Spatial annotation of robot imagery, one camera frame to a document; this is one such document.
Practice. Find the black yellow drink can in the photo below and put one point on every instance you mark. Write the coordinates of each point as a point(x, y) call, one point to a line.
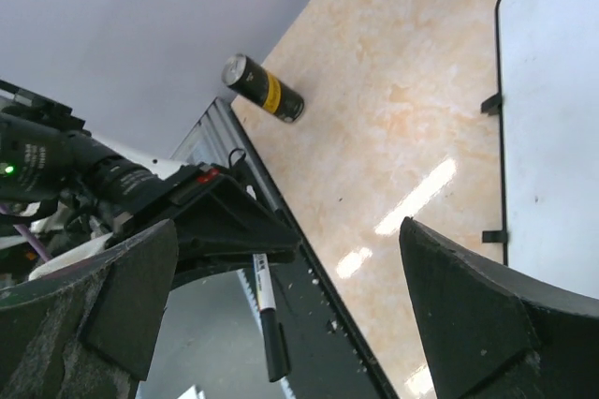
point(247, 78)

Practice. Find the white whiteboard black frame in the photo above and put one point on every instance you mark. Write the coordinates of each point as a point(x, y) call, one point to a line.
point(547, 106)

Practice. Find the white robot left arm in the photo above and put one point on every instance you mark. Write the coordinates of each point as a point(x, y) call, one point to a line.
point(50, 159)

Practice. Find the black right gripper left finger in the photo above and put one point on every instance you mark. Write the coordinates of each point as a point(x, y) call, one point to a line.
point(89, 330)

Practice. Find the black white marker pen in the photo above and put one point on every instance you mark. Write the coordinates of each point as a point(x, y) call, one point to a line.
point(277, 360)

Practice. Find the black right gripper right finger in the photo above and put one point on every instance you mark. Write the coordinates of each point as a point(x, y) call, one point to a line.
point(491, 332)

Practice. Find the aluminium frame rail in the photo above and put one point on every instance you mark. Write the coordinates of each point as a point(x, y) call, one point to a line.
point(214, 139)

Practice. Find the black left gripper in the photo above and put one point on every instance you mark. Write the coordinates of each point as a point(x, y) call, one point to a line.
point(220, 227)

